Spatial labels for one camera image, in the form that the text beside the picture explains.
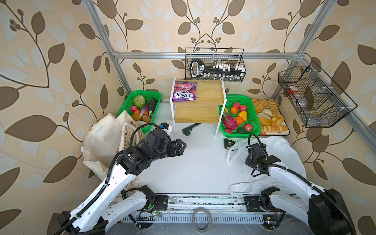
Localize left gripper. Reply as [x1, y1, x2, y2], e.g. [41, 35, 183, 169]
[150, 138, 188, 163]

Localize white plastic grocery bag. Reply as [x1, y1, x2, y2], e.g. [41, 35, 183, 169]
[226, 136, 306, 196]

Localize orange fruit large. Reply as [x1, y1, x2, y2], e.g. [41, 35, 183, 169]
[235, 117, 244, 126]

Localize pink dragon fruit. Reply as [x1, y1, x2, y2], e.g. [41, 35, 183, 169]
[222, 108, 238, 131]

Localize yellow bell pepper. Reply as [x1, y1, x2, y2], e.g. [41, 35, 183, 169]
[238, 111, 248, 122]

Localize cream canvas tote bag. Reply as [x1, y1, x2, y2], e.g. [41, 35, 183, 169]
[81, 111, 145, 181]

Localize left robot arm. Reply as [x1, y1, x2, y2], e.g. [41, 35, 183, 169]
[56, 122, 187, 235]

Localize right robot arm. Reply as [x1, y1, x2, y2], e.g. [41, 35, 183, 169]
[245, 134, 356, 235]

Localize dark green avocado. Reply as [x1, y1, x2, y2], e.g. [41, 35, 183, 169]
[237, 127, 249, 134]

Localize bread tray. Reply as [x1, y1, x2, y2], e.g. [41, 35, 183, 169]
[251, 98, 290, 136]

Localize right green basket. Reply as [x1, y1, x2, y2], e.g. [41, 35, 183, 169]
[219, 95, 261, 139]

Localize green basket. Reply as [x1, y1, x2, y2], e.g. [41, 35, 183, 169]
[219, 95, 261, 139]
[116, 91, 162, 128]

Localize white wooden two-tier shelf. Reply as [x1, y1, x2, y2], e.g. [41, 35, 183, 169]
[169, 77, 227, 136]

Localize orange fruit small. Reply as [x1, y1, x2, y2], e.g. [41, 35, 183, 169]
[231, 106, 239, 115]

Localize purple Fox's candy bag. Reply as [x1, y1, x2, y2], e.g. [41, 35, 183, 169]
[172, 81, 197, 102]

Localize left green basket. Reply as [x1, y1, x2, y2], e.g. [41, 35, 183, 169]
[116, 91, 162, 128]

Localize green cabbage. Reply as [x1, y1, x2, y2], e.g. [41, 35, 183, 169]
[133, 95, 146, 108]

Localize tape roll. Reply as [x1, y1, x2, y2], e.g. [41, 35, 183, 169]
[191, 207, 213, 233]

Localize plastic bottle red cap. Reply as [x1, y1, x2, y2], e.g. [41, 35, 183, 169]
[288, 86, 308, 112]

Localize right black wire basket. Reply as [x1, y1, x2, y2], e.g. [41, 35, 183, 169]
[278, 61, 358, 128]

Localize black wire basket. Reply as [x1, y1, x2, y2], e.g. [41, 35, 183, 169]
[185, 47, 246, 83]
[278, 61, 358, 128]

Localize back black wire basket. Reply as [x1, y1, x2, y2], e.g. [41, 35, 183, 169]
[185, 47, 246, 83]

